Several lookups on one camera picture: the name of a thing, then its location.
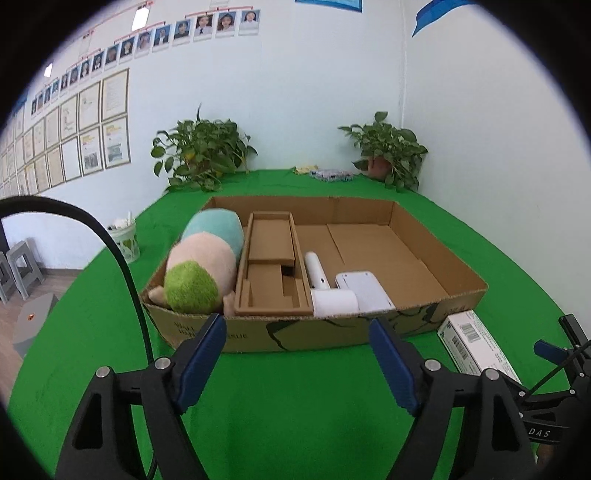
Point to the blue wall sign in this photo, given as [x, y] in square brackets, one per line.
[330, 4]

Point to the grey plastic stool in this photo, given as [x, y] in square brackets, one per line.
[25, 263]
[4, 277]

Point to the large leafy potted plant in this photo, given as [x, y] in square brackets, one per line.
[203, 147]

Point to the wall of framed certificates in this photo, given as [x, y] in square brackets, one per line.
[92, 138]

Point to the grey flat floor object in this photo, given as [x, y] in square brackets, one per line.
[32, 323]

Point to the row of portrait photos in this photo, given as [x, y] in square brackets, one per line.
[203, 25]

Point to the white patterned cup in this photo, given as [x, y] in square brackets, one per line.
[127, 242]

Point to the white flat device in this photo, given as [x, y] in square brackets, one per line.
[364, 288]

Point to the white and green carton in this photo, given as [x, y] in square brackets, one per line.
[466, 337]

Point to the large shallow cardboard box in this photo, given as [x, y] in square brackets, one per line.
[369, 240]

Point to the white wall conduit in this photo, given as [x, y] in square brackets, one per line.
[403, 78]

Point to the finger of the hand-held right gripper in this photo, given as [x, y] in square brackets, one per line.
[549, 351]
[572, 327]

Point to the patterned packet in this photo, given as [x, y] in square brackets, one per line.
[332, 174]

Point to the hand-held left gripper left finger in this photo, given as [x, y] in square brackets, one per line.
[203, 360]

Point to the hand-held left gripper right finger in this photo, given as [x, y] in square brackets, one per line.
[392, 364]

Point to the long narrow cardboard box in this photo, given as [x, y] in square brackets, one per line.
[272, 233]

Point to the white hair dryer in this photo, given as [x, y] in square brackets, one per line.
[316, 270]

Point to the yellow packet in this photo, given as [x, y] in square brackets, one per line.
[304, 170]

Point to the blue wall banner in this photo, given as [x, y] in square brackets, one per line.
[434, 14]

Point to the small plant in red pot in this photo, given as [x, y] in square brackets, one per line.
[392, 143]

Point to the pastel plush toy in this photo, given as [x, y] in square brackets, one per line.
[203, 258]

